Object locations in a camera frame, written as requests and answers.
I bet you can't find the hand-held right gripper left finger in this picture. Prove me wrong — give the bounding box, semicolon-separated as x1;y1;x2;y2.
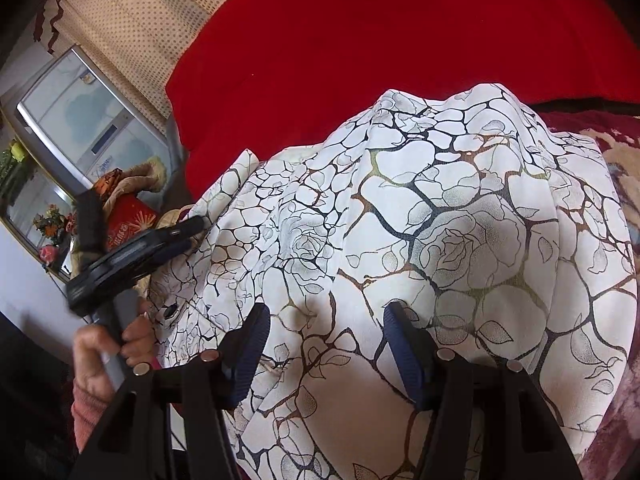
70;302;273;480

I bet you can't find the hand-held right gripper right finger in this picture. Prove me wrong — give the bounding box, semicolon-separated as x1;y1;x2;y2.
382;300;583;480

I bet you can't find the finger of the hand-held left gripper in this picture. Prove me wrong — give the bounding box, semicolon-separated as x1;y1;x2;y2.
74;191;109;264
139;216;207;274

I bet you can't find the white black-veined coat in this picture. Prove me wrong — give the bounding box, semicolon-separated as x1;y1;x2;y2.
135;82;640;480

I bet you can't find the person's left forearm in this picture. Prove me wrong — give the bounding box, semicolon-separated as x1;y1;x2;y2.
70;376;109;455

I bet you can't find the person's left hand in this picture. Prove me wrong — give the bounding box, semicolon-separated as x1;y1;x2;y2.
72;301;156;405

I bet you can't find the artificial flower bouquet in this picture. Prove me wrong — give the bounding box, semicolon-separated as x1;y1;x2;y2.
32;204;76;262

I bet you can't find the red gift box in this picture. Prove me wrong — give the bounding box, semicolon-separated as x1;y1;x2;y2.
106;194;162;252

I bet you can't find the orange patterned cloth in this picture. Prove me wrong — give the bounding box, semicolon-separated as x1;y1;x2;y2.
97;167;124;197

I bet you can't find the beige fur-trimmed coat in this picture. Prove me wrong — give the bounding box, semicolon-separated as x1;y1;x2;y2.
119;156;167;196

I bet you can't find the green plant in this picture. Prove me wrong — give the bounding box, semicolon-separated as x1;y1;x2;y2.
0;141;27;188

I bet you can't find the beige dotted curtain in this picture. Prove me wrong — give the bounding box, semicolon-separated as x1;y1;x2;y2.
32;0;271;121

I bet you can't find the red sofa cover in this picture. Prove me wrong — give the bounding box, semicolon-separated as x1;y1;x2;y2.
165;0;640;201

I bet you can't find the floral plush blanket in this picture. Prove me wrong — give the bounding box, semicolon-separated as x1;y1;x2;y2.
537;109;640;480

